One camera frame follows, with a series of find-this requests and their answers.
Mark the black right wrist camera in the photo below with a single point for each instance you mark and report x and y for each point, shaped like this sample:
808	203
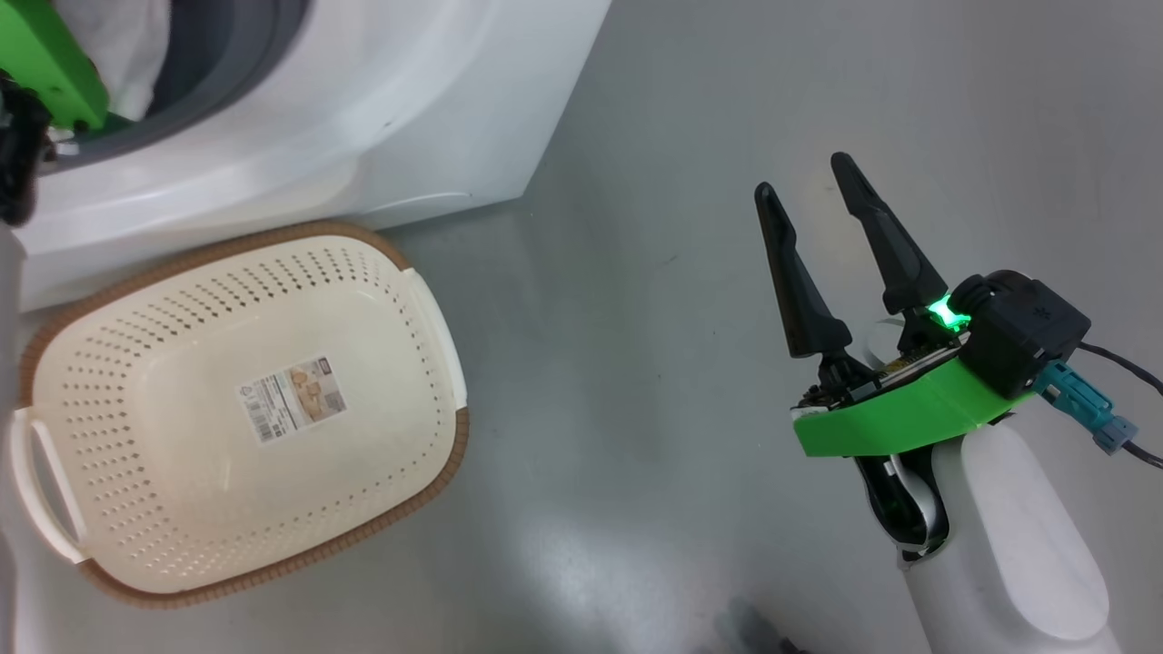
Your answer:
1027	331

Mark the basket product label sticker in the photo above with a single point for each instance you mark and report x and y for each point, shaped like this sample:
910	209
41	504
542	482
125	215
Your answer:
291	400

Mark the grey rubber door seal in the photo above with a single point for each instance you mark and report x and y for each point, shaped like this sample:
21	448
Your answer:
236	54

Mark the white cloth garment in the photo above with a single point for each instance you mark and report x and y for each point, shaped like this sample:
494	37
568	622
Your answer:
118	45

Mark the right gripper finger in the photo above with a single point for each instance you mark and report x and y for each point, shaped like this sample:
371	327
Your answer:
800	291
895	259

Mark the white front-load washing machine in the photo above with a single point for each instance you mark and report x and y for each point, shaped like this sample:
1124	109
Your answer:
409	91

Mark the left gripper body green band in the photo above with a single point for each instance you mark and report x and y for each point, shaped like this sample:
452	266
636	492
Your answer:
45	64

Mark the cream perforated laundry basket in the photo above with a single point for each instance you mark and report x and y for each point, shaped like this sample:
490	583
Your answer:
182	500

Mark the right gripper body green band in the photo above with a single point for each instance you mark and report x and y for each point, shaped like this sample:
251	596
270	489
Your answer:
890	427

